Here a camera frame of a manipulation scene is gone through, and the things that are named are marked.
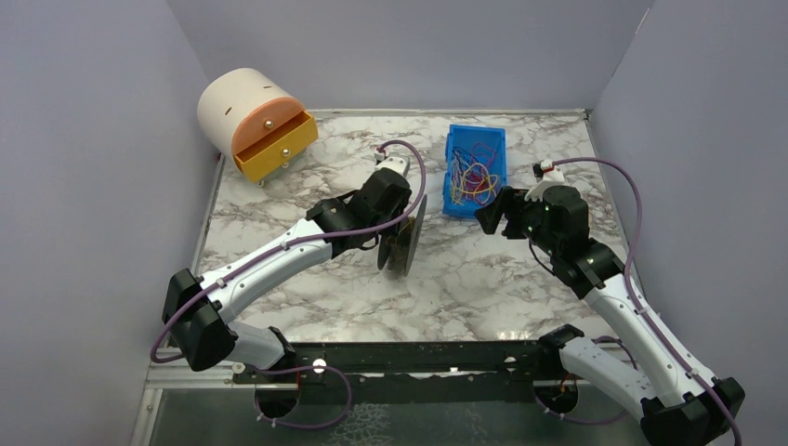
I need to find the orange-yellow cable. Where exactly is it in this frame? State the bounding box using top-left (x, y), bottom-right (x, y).
top-left (392, 216), bottom-right (417, 254)

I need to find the dark grey cable spool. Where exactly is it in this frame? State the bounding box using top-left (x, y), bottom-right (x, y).
top-left (377, 196), bottom-right (427, 277)

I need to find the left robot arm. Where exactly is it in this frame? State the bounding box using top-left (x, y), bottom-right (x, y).
top-left (162, 162), bottom-right (412, 372)

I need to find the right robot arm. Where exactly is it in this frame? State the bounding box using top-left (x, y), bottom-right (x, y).
top-left (474, 186), bottom-right (744, 445)

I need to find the blue plastic bin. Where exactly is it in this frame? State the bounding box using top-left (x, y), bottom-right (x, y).
top-left (442, 124), bottom-right (507, 218)

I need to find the round mini drawer cabinet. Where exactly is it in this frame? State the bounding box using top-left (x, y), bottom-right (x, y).
top-left (197, 68), bottom-right (318, 183)

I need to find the red cable bundle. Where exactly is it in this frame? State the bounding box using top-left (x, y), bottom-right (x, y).
top-left (452, 142), bottom-right (501, 202)

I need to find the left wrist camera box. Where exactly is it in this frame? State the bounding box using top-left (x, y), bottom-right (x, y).
top-left (374, 151), bottom-right (411, 177)

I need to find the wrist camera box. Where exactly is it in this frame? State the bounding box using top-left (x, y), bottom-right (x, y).
top-left (374, 151), bottom-right (411, 177)
top-left (525, 159), bottom-right (565, 202)

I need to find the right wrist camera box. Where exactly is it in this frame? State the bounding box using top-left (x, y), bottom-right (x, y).
top-left (525, 159), bottom-right (565, 202)

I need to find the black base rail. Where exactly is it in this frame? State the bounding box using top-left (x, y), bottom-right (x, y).
top-left (232, 340), bottom-right (580, 413)

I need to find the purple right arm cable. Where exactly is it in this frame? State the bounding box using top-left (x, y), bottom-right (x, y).
top-left (532, 156), bottom-right (743, 446)

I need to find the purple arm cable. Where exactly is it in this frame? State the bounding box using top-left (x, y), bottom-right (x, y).
top-left (532, 156), bottom-right (743, 446)
top-left (150, 139), bottom-right (428, 431)

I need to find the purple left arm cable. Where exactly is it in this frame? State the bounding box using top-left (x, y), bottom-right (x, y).
top-left (150, 139), bottom-right (428, 431)

